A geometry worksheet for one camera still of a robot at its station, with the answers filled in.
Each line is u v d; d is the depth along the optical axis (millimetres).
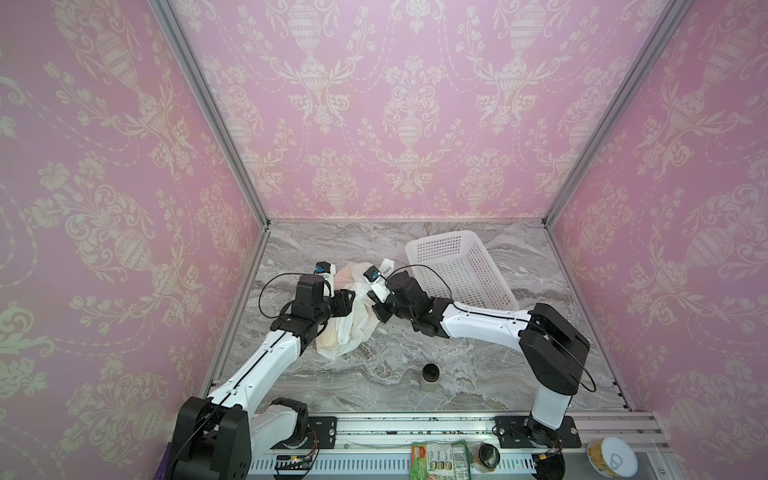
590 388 814
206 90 833
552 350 465
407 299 655
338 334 820
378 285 734
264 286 1023
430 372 744
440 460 690
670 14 689
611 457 661
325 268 759
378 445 739
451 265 1062
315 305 657
